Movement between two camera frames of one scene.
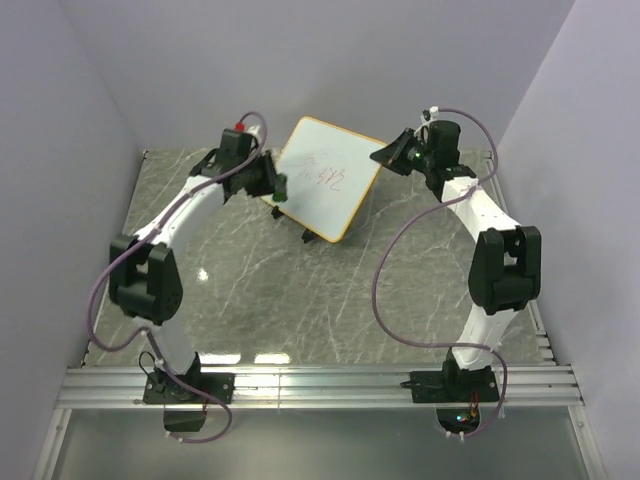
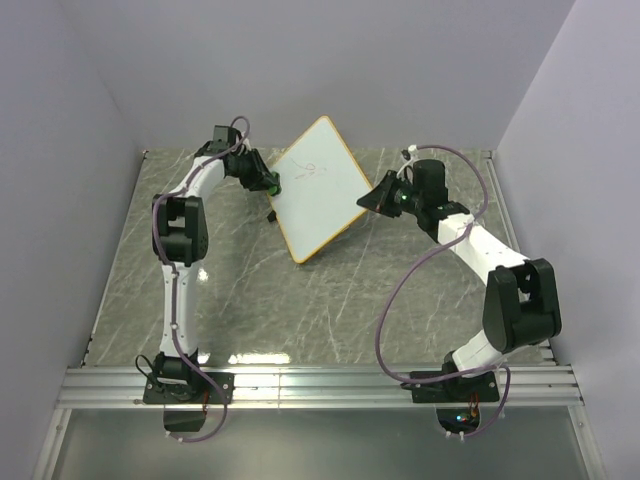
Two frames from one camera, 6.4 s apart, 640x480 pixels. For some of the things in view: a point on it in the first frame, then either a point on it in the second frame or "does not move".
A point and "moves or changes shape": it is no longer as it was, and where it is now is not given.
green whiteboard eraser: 280,188 moves or changes shape
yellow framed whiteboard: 329,171 moves or changes shape
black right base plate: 454,386 does not move
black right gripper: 392,155 → 380,199
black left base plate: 163,389 does not move
